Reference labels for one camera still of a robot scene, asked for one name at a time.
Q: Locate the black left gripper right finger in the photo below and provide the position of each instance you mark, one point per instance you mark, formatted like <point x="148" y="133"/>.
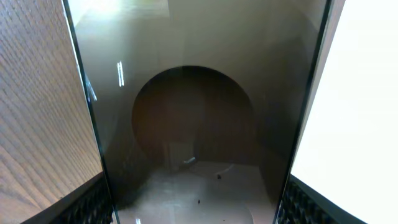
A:
<point x="300" y="204"/>

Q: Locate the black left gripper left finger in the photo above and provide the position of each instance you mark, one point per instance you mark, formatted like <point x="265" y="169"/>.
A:
<point x="88" y="204"/>

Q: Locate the Samsung Galaxy smartphone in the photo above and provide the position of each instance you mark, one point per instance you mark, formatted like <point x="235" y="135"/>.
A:
<point x="197" y="106"/>

